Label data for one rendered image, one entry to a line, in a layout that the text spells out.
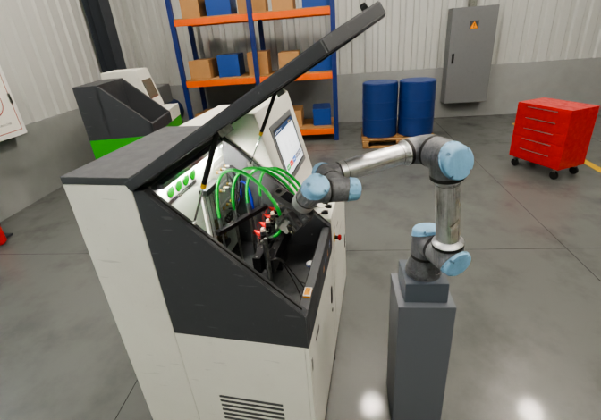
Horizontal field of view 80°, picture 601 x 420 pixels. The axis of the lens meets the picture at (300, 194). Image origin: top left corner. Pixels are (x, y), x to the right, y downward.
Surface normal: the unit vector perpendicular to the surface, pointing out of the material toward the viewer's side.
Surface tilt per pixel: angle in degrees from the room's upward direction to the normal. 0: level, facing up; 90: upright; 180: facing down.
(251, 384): 90
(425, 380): 90
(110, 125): 90
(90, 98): 90
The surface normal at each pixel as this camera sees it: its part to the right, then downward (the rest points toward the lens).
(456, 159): 0.30, 0.26
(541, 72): -0.09, 0.43
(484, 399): -0.07, -0.90
